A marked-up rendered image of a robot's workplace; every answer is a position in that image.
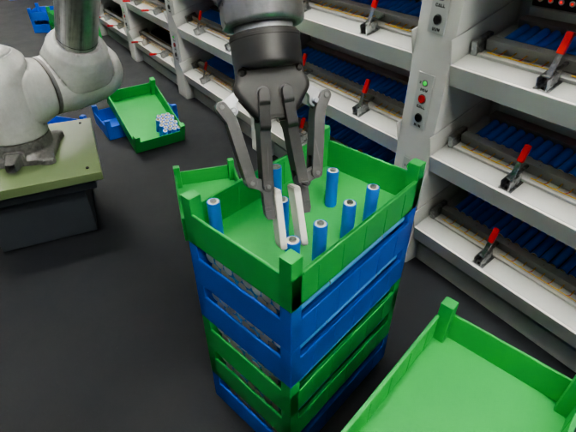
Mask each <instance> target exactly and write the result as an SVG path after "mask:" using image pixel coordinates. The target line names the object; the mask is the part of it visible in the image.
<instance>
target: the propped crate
mask: <svg viewBox="0 0 576 432"><path fill-rule="evenodd" d="M107 103H108V105H109V106H110V108H111V110H112V112H113V113H114V115H115V117H116V119H117V120H118V122H119V124H120V125H121V127H122V129H123V131H124V133H125V134H126V136H127V137H128V139H129V142H130V144H131V145H132V147H133V148H134V150H135V152H136V153H141V152H144V151H147V150H150V149H154V148H156V147H162V146H165V145H169V144H172V143H175V142H178V141H183V140H185V125H184V123H180V121H179V120H178V118H177V116H176V115H175V113H174V112H173V110H172V108H171V107H170V106H169V104H168V103H167V101H166V100H165V98H164V96H163V95H162V93H161V92H160V90H159V89H158V87H157V86H156V85H155V79H154V77H150V78H149V83H145V84H140V85H136V86H132V87H125V88H120V89H118V90H116V92H114V94H112V95H111V96H110V97H108V98H107ZM166 112H169V113H170V114H171V115H174V120H177V126H179V128H180V131H178V132H175V133H171V134H168V135H162V136H159V132H157V131H156V116H157V115H160V116H161V114H162V113H164V114H166Z"/></svg>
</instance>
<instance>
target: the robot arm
mask: <svg viewBox="0 0 576 432"><path fill-rule="evenodd" d="M53 2H54V26H55V28H54V29H52V30H51V31H50V32H48V34H46V36H45V42H44V44H43V46H42V48H41V50H40V52H39V56H36V57H24V56H23V54H22V53H21V52H19V51H18V50H16V49H14V48H12V47H10V46H6V45H0V169H5V170H6V172H8V173H16V172H18V170H20V168H22V166H30V165H52V164H54V163H56V158H55V156H56V153H57V149H58V146H59V143H60V140H61V139H62V138H63V137H64V133H63V131H62V130H59V129H58V130H50V129H49V127H48V124H47V123H48V122H50V120H52V118H54V117H55V116H56V115H59V114H62V113H66V112H70V111H76V110H79V109H81V108H85V107H87V106H90V105H94V104H96V103H98V102H100V101H102V100H104V99H107V98H108V97H110V96H111V95H112V94H114V92H116V90H118V88H119V87H120V86H121V84H122V81H123V67H122V64H121V62H120V60H119V58H118V56H117V54H116V53H115V52H114V51H113V50H112V49H111V48H110V47H108V46H107V45H106V43H105V42H104V40H102V38H100V36H99V12H100V0H53ZM217 6H218V8H219V16H220V22H221V29H222V31H224V32H225V33H228V34H233V35H232V36H231V38H230V46H231V57H232V63H233V68H234V75H235V80H234V84H233V86H232V94H230V95H229V96H228V97H226V98H225V99H224V100H222V101H220V102H218V103H217V104H215V105H214V107H213V109H214V111H215V113H216V114H217V115H218V117H219V118H220V120H221V121H222V122H223V123H224V125H225V129H226V132H227V134H228V137H229V140H230V143H231V147H232V150H233V152H234V155H235V158H236V162H237V166H238V169H239V171H240V174H241V177H242V180H243V183H244V185H245V186H247V187H248V188H250V189H258V190H260V192H261V201H262V208H263V214H264V215H265V217H266V218H267V219H268V220H270V219H272V220H273V230H274V237H275V243H276V244H277V245H278V246H279V247H280V248H281V249H282V250H284V249H288V248H287V240H286V232H285V217H284V210H283V202H282V194H281V190H280V189H278V188H276V187H274V183H273V155H272V140H271V128H272V121H271V120H273V119H274V118H278V119H279V122H280V125H281V127H282V130H283V134H284V138H285V146H286V151H287V155H288V160H289V164H290V168H291V175H292V180H293V182H294V183H289V184H288V185H287V188H288V194H289V199H290V205H291V216H292V222H293V228H294V234H295V236H297V237H299V238H300V240H301V244H302V246H304V245H308V237H307V231H306V224H305V218H304V214H305V213H309V212H310V209H311V205H310V199H309V185H310V183H311V181H312V180H314V179H316V178H318V177H321V175H322V171H323V153H324V134H325V115H326V108H327V105H328V103H329V100H330V98H331V95H332V94H331V92H330V90H328V89H323V90H321V89H320V88H318V87H315V86H313V85H311V84H309V78H308V76H306V74H305V72H304V70H303V55H302V47H301V40H300V32H299V30H297V28H296V27H295V26H297V25H299V24H300V23H302V21H303V19H304V10H303V0H217ZM305 94H306V95H307V104H308V105H309V117H308V140H307V162H306V164H305V159H304V155H303V147H302V142H301V138H300V133H299V128H298V117H297V110H298V108H299V106H300V104H301V103H302V101H303V98H304V96H305ZM237 102H239V103H240V104H241V105H242V107H243V108H244V109H245V110H246V111H247V112H248V113H249V114H250V115H251V116H252V118H254V126H255V138H256V151H257V164H258V177H259V178H256V176H255V172H254V169H253V166H252V163H251V160H250V157H249V153H248V150H247V147H246V144H245V141H244V138H243V134H242V130H241V128H240V125H239V122H238V120H237V118H236V115H237V114H238V108H237Z"/></svg>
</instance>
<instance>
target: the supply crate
mask: <svg viewBox="0 0 576 432"><path fill-rule="evenodd" d="M330 128H331V127H330V126H328V125H326V124H325V134H324V153H323V171H322V175H321V177H318V178H316V179H314V180H312V181H311V183H310V185H309V199H310V205H311V209H310V212H309V213H305V214H304V218H305V224H306V231H307V237H308V245H304V246H302V244H300V254H298V252H296V251H294V250H293V249H288V250H287V251H286V252H285V250H282V249H281V248H280V247H279V246H278V245H277V244H276V243H275V237H274V230H273V220H272V219H270V220H268V219H267V218H266V217H265V215H264V214H263V208H262V201H261V192H260V190H258V189H250V188H248V187H247V186H245V185H244V183H243V180H242V178H240V179H239V180H237V181H236V182H234V183H231V184H229V185H227V186H226V187H224V188H222V189H220V190H218V191H216V192H214V193H212V194H211V195H209V196H207V197H205V198H203V199H202V198H201V195H200V194H199V193H198V192H196V191H194V190H193V189H190V190H188V191H186V192H184V193H182V194H181V201H182V205H183V215H184V219H185V224H186V229H187V234H188V240H189V241H190V242H192V243H193V244H194V245H195V246H197V247H198V248H200V249H201V250H203V251H204V252H206V253H207V254H208V255H210V256H212V258H214V259H215V260H216V261H218V262H219V263H221V264H222V265H224V266H225V267H227V268H228V269H230V270H231V271H232V272H234V273H235V274H236V275H237V276H239V277H240V278H242V279H244V280H245V281H246V282H248V283H249V284H251V285H252V286H254V288H256V289H257V290H258V291H260V292H262V293H263V294H264V295H266V296H267V297H269V298H270V299H272V300H273V301H274V302H276V303H277V304H278V305H280V306H281V307H282V308H284V309H286V310H287V311H288V312H290V313H293V312H294V311H295V310H296V309H297V308H298V307H300V306H301V305H302V304H303V303H304V302H306V301H307V300H308V299H309V298H310V297H312V296H313V295H314V294H315V293H316V292H317V291H318V290H320V288H322V286H324V285H325V284H326V283H327V282H328V281H329V280H331V279H332V278H333V277H334V276H335V275H337V274H338V273H339V272H340V271H341V270H343V269H344V268H345V267H346V266H347V265H348V264H350V263H351V262H352V261H353V260H354V259H356V258H357V257H358V256H359V255H360V254H362V252H364V250H366V249H367V248H368V247H369V246H370V245H371V244H372V243H374V242H375V241H376V240H377V239H378V238H379V237H381V236H382V235H383V234H384V233H385V232H387V231H388V230H389V229H390V228H391V227H393V226H394V225H395V224H396V223H397V222H399V221H400V220H401V219H402V218H403V217H404V216H406V214H408V212H410V211H411V210H412V209H413V208H414V207H415V206H417V202H418V197H419V194H420V189H421V186H422V181H423V174H424V170H425V166H426V162H425V161H422V160H420V159H416V158H414V159H413V160H411V161H410V162H409V164H408V168H407V170H406V169H403V168H401V167H398V166H396V165H393V164H390V163H388V162H386V161H384V160H381V159H378V158H375V157H373V156H370V155H368V154H366V153H362V152H360V151H358V150H355V149H353V148H350V147H347V146H345V145H342V144H340V143H338V142H336V141H331V140H330ZM273 164H279V165H281V166H282V196H286V197H288V198H289V194H288V188H287V185H288V184H289V183H294V182H293V180H292V175H291V168H290V164H289V160H288V155H287V154H286V155H284V156H282V157H281V158H279V159H276V160H274V161H273ZM330 167H335V168H337V169H339V182H338V193H337V203H336V206H335V207H327V206H325V194H326V181H327V169H328V168H330ZM371 183H374V184H377V185H379V186H380V191H379V197H378V202H377V208H376V211H375V212H373V213H372V214H371V215H370V216H368V218H366V219H365V220H364V221H363V209H364V202H365V196H366V189H367V185H368V184H371ZM210 198H218V199H219V200H220V206H221V213H222V221H223V228H224V234H223V233H221V232H220V231H218V230H216V229H214V228H213V227H212V226H210V224H209V218H208V212H207V200H208V199H210ZM347 199H352V200H354V201H355V202H356V203H357V208H356V216H355V223H354V228H353V229H352V230H351V231H349V232H348V233H347V234H345V235H344V236H343V237H342V238H339V237H340V227H341V219H342V209H343V201H344V200H347ZM318 219H324V220H326V222H327V248H326V250H325V251H324V252H323V253H321V254H320V255H319V256H317V257H316V258H315V259H314V260H312V242H313V224H314V222H315V221H316V220H318Z"/></svg>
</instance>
